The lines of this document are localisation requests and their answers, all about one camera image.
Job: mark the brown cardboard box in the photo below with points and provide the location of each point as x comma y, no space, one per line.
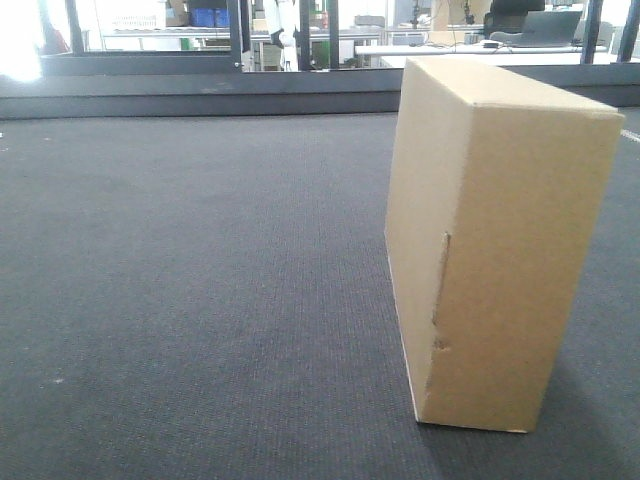
495,187

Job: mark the white background table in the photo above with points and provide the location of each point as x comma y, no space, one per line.
450,52

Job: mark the blue background storage bin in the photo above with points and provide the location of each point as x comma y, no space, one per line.
209,17

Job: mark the black office chair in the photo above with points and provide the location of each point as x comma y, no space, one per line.
508,16

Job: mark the grey laptop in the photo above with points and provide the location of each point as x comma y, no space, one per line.
547,29

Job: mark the dark conveyor side rail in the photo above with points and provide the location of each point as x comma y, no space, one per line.
172,86

